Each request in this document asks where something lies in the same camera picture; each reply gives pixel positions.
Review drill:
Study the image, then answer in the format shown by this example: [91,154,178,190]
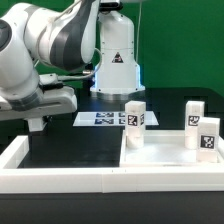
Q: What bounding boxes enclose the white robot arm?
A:
[0,0,145,121]

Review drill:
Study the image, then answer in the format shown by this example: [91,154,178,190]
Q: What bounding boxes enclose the white sheet with tags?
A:
[72,110,160,127]

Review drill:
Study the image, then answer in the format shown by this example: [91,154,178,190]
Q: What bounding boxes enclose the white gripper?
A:
[0,86,77,121]

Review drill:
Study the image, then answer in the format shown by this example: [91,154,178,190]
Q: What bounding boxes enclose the white square table top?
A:
[119,130,224,167]

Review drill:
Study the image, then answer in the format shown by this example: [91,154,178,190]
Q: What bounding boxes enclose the white U-shaped fence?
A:
[0,136,224,194]

